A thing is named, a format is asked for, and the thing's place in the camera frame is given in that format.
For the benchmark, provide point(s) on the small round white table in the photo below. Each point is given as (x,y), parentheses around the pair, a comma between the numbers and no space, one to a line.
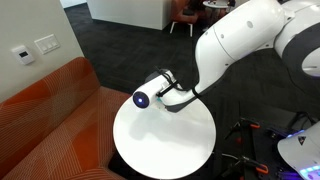
(215,4)

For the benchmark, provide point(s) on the orange chair with white legs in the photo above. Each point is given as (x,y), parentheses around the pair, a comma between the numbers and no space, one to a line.
(185,16)

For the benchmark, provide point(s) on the orange patterned sofa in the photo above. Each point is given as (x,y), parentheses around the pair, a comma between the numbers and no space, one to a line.
(50,126)

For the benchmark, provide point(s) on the white counter block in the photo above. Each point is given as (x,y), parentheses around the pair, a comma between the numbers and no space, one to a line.
(133,11)

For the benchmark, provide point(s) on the seated person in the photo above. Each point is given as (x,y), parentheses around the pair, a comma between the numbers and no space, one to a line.
(203,16)

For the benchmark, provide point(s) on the white light switch plate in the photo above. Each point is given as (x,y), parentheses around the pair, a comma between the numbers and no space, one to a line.
(47,44)

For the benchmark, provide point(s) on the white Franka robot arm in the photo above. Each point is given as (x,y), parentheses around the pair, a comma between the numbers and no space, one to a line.
(233,33)

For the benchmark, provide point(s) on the white wall outlets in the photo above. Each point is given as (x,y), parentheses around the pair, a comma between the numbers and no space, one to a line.
(23,55)

